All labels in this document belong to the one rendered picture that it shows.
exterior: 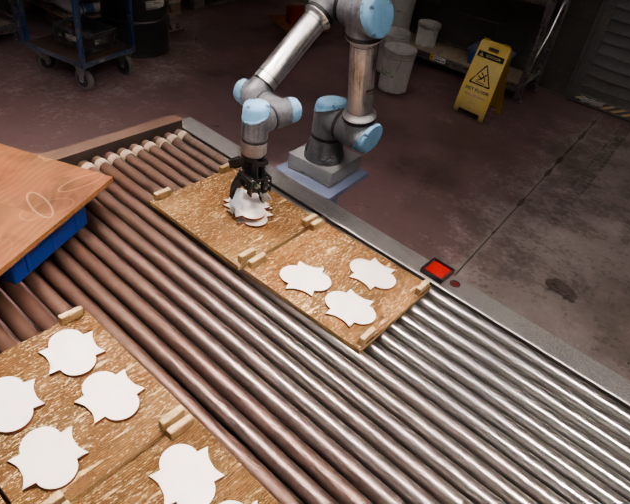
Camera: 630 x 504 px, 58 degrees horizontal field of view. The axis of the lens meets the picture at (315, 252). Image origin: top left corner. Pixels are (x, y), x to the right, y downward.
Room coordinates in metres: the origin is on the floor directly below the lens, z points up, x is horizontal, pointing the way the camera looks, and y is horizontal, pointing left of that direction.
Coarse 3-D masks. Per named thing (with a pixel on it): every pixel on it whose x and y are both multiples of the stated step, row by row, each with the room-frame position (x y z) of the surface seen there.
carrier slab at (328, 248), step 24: (312, 240) 1.37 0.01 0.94; (336, 240) 1.39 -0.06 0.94; (264, 264) 1.22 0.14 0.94; (288, 264) 1.24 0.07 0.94; (312, 264) 1.25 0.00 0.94; (336, 264) 1.27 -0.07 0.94; (384, 264) 1.31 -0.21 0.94; (336, 288) 1.17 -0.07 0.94; (360, 288) 1.18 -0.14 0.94; (408, 288) 1.22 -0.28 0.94; (312, 312) 1.06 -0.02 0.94; (384, 312) 1.10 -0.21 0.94; (336, 336) 1.00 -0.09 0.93
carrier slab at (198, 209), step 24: (192, 192) 1.52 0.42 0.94; (216, 192) 1.54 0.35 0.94; (168, 216) 1.38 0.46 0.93; (192, 216) 1.39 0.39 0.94; (216, 216) 1.41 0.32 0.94; (288, 216) 1.47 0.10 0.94; (216, 240) 1.29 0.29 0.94; (240, 240) 1.31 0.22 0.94; (264, 240) 1.33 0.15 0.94; (288, 240) 1.36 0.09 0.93; (240, 264) 1.20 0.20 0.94
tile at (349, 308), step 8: (328, 296) 1.12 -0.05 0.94; (336, 296) 1.13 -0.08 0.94; (344, 296) 1.13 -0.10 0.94; (352, 296) 1.14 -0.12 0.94; (328, 304) 1.09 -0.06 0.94; (336, 304) 1.10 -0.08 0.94; (344, 304) 1.10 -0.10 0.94; (352, 304) 1.11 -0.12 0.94; (360, 304) 1.11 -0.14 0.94; (368, 304) 1.12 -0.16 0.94; (328, 312) 1.06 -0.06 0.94; (336, 312) 1.07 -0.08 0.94; (344, 312) 1.07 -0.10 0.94; (352, 312) 1.08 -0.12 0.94; (360, 312) 1.08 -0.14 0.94; (368, 312) 1.09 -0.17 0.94; (344, 320) 1.04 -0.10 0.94; (352, 320) 1.05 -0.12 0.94; (360, 320) 1.05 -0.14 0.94; (368, 320) 1.06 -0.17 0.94
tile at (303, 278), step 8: (304, 264) 1.24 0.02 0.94; (280, 272) 1.19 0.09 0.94; (288, 272) 1.19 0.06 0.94; (296, 272) 1.20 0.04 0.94; (304, 272) 1.20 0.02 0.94; (312, 272) 1.21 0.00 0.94; (320, 272) 1.21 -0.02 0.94; (288, 280) 1.16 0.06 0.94; (296, 280) 1.17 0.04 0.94; (304, 280) 1.17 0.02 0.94; (312, 280) 1.18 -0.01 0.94; (320, 280) 1.18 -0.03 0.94; (328, 280) 1.19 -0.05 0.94; (288, 288) 1.13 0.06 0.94; (296, 288) 1.13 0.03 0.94; (304, 288) 1.14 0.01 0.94; (312, 288) 1.14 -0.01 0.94; (320, 288) 1.15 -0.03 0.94; (328, 288) 1.16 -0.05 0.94
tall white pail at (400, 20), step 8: (392, 0) 6.01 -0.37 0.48; (400, 0) 5.97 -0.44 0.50; (408, 0) 5.97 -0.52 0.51; (400, 8) 5.97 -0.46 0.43; (408, 8) 5.99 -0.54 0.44; (400, 16) 5.97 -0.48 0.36; (408, 16) 6.00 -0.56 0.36; (392, 24) 5.98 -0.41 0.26; (400, 24) 5.97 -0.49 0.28; (408, 24) 6.03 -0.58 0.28
